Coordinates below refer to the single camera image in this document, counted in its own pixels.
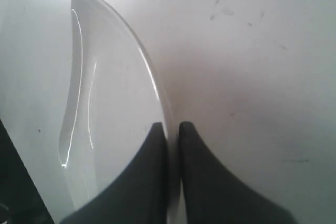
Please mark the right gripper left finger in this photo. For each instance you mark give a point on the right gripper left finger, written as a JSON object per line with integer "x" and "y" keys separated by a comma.
{"x": 139, "y": 194}

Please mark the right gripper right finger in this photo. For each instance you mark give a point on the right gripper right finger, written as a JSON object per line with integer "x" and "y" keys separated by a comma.
{"x": 213, "y": 194}

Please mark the white square plate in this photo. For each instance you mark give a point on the white square plate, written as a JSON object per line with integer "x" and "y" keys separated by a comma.
{"x": 115, "y": 96}

